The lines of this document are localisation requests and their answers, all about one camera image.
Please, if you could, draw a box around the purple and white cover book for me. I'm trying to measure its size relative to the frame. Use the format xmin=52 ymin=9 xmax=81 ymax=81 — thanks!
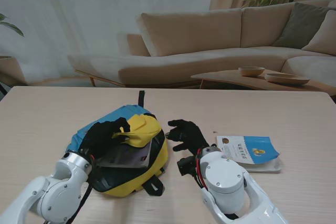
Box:
xmin=96 ymin=140 xmax=152 ymax=169

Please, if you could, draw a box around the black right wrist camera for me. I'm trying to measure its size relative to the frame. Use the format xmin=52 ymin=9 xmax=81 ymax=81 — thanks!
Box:
xmin=177 ymin=156 xmax=198 ymax=177

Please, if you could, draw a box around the blue and yellow school bag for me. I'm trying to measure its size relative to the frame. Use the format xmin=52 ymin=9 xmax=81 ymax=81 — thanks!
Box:
xmin=65 ymin=90 xmax=169 ymax=198

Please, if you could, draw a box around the small deep wooden bowl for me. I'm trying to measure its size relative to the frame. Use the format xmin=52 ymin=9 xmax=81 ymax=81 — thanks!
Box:
xmin=238 ymin=66 xmax=266 ymax=78

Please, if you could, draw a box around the beige sofa cushion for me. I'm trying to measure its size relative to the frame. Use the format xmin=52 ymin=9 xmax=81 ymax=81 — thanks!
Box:
xmin=301 ymin=10 xmax=336 ymax=57

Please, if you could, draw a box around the blue and white cover book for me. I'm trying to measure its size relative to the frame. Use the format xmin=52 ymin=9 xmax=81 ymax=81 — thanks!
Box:
xmin=216 ymin=135 xmax=284 ymax=174

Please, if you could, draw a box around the green plant with long leaves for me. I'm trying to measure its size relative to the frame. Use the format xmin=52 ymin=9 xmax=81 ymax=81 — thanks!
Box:
xmin=0 ymin=0 xmax=25 ymax=38

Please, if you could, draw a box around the beige plant pot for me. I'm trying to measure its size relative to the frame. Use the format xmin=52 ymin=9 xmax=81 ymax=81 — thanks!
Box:
xmin=0 ymin=56 xmax=27 ymax=87

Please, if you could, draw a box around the red black right arm cable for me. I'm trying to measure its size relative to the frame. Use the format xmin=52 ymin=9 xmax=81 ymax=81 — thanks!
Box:
xmin=193 ymin=148 xmax=210 ymax=191

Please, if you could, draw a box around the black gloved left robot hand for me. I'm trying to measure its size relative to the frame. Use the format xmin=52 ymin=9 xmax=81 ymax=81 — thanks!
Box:
xmin=82 ymin=117 xmax=131 ymax=162

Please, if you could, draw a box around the beige corner sofa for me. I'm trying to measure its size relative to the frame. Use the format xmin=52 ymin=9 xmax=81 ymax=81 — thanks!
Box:
xmin=67 ymin=0 xmax=336 ymax=89

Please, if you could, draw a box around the low wooden coffee table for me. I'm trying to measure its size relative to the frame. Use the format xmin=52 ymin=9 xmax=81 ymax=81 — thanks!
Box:
xmin=191 ymin=68 xmax=336 ymax=97

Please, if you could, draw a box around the grey sofa cushion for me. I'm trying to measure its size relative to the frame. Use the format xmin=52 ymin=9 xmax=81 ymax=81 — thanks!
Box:
xmin=274 ymin=2 xmax=336 ymax=50

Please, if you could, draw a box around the white sheer curtain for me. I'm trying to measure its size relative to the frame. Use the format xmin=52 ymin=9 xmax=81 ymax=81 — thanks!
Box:
xmin=0 ymin=0 xmax=218 ymax=86

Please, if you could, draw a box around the red black arm cable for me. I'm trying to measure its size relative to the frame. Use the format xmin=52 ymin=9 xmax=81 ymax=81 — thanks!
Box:
xmin=193 ymin=148 xmax=210 ymax=191
xmin=62 ymin=154 xmax=95 ymax=224

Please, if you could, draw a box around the wide shallow wooden dish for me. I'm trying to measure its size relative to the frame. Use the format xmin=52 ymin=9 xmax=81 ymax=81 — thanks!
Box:
xmin=264 ymin=73 xmax=311 ymax=86

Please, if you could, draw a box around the red black left arm cable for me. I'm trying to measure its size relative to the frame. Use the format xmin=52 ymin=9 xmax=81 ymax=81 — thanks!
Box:
xmin=62 ymin=154 xmax=95 ymax=224

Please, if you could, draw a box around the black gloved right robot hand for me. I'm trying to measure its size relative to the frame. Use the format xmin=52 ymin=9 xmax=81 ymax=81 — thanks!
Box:
xmin=165 ymin=119 xmax=211 ymax=156

